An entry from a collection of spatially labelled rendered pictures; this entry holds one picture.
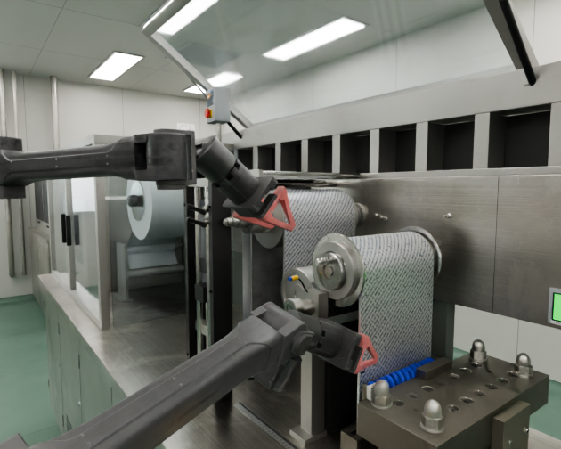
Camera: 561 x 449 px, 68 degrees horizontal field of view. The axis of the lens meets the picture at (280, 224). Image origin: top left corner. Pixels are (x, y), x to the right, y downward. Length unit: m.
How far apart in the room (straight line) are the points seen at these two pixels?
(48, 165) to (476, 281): 0.89
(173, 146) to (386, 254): 0.47
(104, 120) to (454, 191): 5.66
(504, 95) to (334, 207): 0.45
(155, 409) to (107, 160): 0.36
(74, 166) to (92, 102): 5.63
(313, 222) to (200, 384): 0.60
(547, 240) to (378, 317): 0.36
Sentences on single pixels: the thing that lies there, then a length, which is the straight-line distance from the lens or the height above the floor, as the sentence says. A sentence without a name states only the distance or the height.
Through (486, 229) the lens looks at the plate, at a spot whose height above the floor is 1.32.
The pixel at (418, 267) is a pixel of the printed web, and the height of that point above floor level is 1.24.
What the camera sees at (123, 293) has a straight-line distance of 1.67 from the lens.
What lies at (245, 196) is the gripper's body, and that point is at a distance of 0.67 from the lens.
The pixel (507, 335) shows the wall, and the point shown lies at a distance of 3.72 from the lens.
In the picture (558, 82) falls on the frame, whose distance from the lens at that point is 0.99.
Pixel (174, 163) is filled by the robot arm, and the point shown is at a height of 1.45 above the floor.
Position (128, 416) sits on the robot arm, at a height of 1.19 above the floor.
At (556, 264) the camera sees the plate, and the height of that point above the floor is 1.27.
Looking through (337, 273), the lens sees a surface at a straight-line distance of 0.81.
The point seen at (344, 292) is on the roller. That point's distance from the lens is 0.82.
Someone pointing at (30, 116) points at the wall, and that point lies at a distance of 6.19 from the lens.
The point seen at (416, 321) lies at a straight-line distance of 0.97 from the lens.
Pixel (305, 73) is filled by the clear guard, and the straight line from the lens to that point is 1.31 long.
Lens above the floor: 1.41
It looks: 5 degrees down
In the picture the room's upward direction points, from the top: straight up
